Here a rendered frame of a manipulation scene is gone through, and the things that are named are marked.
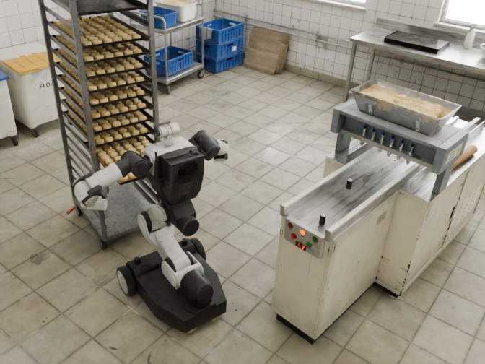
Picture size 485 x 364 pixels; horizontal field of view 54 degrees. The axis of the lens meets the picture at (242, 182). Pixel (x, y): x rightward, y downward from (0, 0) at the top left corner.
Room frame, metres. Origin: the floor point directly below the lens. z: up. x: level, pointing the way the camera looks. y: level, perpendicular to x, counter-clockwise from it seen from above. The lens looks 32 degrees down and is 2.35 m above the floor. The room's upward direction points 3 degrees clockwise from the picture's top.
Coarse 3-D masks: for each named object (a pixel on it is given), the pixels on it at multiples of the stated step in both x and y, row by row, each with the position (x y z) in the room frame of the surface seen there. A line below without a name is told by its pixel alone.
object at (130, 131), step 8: (72, 120) 3.03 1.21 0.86; (80, 128) 2.91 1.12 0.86; (120, 128) 2.91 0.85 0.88; (128, 128) 2.91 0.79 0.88; (136, 128) 2.94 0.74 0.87; (144, 128) 2.93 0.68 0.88; (96, 136) 2.76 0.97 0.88; (104, 136) 2.78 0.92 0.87; (112, 136) 2.81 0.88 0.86; (120, 136) 2.78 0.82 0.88; (128, 136) 2.82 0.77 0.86; (96, 144) 2.69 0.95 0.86
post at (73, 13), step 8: (72, 0) 2.62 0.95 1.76; (72, 8) 2.62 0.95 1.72; (72, 16) 2.62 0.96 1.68; (72, 24) 2.63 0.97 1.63; (80, 40) 2.63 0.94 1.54; (80, 48) 2.63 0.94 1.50; (80, 56) 2.63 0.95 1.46; (80, 64) 2.62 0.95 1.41; (80, 72) 2.62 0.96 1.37; (80, 80) 2.63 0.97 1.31; (88, 96) 2.64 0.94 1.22; (88, 104) 2.63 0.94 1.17; (88, 112) 2.63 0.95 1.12; (88, 120) 2.62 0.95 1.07; (88, 128) 2.62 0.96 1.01; (88, 136) 2.63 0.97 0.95; (96, 160) 2.63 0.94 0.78; (96, 168) 2.63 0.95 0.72; (104, 216) 2.63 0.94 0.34; (104, 224) 2.63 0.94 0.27; (104, 232) 2.62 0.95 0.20; (104, 240) 2.62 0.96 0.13
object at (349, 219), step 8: (464, 128) 3.17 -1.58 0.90; (472, 128) 3.27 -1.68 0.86; (408, 168) 2.54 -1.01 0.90; (416, 168) 2.57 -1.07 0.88; (400, 176) 2.44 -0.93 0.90; (408, 176) 2.50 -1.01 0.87; (392, 184) 2.35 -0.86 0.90; (400, 184) 2.42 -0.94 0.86; (376, 192) 2.25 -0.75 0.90; (384, 192) 2.26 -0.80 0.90; (392, 192) 2.35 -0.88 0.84; (368, 200) 2.17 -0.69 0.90; (376, 200) 2.20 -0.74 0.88; (360, 208) 2.09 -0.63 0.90; (368, 208) 2.14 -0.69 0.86; (344, 216) 2.01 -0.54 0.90; (352, 216) 2.01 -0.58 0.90; (360, 216) 2.09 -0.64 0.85; (336, 224) 1.94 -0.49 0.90; (344, 224) 1.96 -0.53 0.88; (328, 232) 1.87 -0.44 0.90; (336, 232) 1.91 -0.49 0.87; (328, 240) 1.87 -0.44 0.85
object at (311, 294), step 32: (320, 192) 2.31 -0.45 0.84; (352, 192) 2.33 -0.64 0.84; (320, 224) 2.00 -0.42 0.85; (352, 224) 2.03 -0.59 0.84; (384, 224) 2.33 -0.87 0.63; (288, 256) 2.05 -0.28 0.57; (352, 256) 2.07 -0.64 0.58; (288, 288) 2.03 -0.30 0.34; (320, 288) 1.90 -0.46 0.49; (352, 288) 2.15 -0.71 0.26; (288, 320) 2.02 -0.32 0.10; (320, 320) 1.90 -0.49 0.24
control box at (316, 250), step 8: (288, 216) 2.07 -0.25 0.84; (296, 224) 2.00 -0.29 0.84; (304, 224) 2.00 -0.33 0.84; (288, 232) 2.03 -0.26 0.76; (296, 232) 2.00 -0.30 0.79; (312, 232) 1.94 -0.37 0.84; (288, 240) 2.03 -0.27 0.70; (296, 240) 1.99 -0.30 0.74; (304, 240) 1.96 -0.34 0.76; (312, 240) 1.93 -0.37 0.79; (320, 240) 1.90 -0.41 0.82; (312, 248) 1.92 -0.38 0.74; (320, 248) 1.89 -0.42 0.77; (320, 256) 1.90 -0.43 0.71
